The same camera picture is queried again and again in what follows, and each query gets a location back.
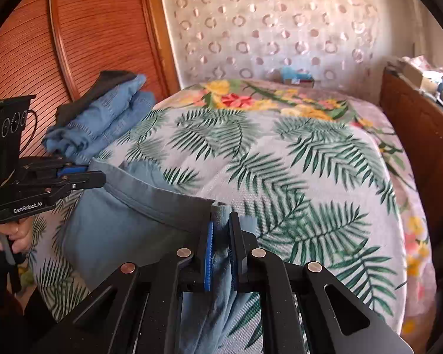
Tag grey-blue pants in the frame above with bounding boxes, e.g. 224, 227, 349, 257
61, 159, 249, 353

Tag folded blue jeans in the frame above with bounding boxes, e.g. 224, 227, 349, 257
42, 74, 156, 164

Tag black folded garment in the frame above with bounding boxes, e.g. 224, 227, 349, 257
55, 71, 137, 127

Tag palm leaf bedspread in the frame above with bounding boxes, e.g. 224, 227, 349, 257
25, 107, 409, 354

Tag wooden louvred wardrobe door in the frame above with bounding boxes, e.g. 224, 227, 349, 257
0, 0, 180, 156

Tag floral blanket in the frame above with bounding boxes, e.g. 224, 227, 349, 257
154, 77, 439, 340

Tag wooden cabinet desk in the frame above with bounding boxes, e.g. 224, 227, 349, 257
379, 68, 443, 244

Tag blue tissue box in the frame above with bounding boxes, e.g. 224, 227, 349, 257
281, 66, 315, 88

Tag cardboard box on desk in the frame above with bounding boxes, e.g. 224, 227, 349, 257
402, 55, 443, 94

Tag sheer circle-pattern curtain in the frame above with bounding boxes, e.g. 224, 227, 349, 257
163, 0, 414, 90

